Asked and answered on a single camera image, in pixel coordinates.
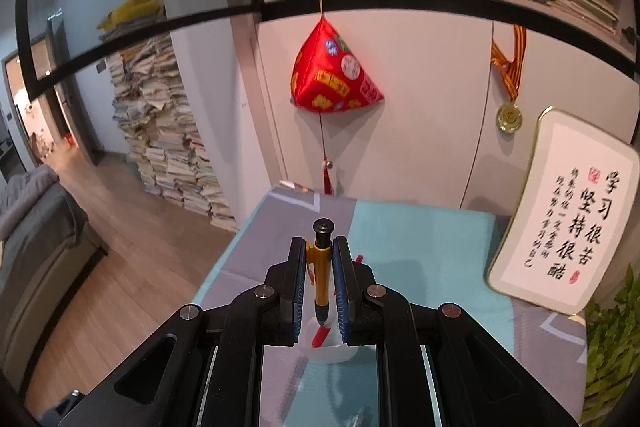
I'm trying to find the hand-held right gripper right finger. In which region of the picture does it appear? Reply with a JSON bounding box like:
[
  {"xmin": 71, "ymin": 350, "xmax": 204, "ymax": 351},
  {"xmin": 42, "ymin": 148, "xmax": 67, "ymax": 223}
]
[{"xmin": 334, "ymin": 236, "xmax": 581, "ymax": 427}]

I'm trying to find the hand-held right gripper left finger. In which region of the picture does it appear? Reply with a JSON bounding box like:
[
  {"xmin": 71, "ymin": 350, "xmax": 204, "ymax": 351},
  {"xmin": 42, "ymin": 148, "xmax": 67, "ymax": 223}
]
[{"xmin": 60, "ymin": 236, "xmax": 307, "ymax": 427}]

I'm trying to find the yellow mechanical pencil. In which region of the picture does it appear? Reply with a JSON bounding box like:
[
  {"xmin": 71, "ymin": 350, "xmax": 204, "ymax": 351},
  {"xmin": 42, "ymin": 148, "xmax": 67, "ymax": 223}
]
[{"xmin": 306, "ymin": 218, "xmax": 335, "ymax": 329}]

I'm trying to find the translucent white pen holder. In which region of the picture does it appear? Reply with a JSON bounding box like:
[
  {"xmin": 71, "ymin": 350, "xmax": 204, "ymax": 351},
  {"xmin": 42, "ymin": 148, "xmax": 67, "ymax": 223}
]
[{"xmin": 299, "ymin": 314, "xmax": 359, "ymax": 365}]

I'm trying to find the teal and grey tablecloth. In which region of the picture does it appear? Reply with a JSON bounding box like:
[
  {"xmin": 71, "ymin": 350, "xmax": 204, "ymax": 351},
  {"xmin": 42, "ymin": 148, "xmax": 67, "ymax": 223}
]
[{"xmin": 192, "ymin": 187, "xmax": 588, "ymax": 427}]

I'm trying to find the tall pile of papers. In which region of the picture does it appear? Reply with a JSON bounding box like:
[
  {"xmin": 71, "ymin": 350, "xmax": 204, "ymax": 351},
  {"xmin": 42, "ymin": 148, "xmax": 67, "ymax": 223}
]
[{"xmin": 107, "ymin": 27, "xmax": 238, "ymax": 234}]

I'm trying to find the red hanging ornament with tassel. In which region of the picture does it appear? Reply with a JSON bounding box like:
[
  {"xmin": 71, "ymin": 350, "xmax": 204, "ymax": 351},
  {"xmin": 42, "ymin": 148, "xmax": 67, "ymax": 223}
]
[{"xmin": 290, "ymin": 0, "xmax": 386, "ymax": 196}]

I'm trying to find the gold-framed calligraphy plaque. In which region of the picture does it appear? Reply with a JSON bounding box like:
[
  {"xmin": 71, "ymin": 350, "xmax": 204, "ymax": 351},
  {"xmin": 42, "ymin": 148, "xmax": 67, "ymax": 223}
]
[{"xmin": 486, "ymin": 106, "xmax": 637, "ymax": 317}]

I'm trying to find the gold medal with striped ribbon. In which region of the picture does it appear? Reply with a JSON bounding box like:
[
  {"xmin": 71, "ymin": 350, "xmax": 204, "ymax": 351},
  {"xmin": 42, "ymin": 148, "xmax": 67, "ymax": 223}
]
[{"xmin": 489, "ymin": 23, "xmax": 529, "ymax": 135}]

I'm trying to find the grey sofa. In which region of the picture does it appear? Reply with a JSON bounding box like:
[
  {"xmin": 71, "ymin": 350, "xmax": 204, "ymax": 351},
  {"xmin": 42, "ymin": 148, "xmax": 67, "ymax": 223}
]
[{"xmin": 0, "ymin": 164, "xmax": 108, "ymax": 388}]

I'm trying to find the green potted plant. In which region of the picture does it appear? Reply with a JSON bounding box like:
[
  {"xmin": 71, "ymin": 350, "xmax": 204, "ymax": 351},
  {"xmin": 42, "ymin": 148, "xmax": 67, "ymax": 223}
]
[{"xmin": 582, "ymin": 264, "xmax": 640, "ymax": 427}]

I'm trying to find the black-framed glass cabinet door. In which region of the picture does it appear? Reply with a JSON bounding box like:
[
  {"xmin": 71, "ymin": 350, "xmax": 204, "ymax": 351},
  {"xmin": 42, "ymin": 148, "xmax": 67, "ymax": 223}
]
[{"xmin": 15, "ymin": 0, "xmax": 266, "ymax": 102}]

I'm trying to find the yellow bag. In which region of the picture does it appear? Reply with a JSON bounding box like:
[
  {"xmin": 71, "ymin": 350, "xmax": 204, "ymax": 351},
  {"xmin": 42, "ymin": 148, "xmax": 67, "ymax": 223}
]
[{"xmin": 97, "ymin": 0, "xmax": 166, "ymax": 32}]

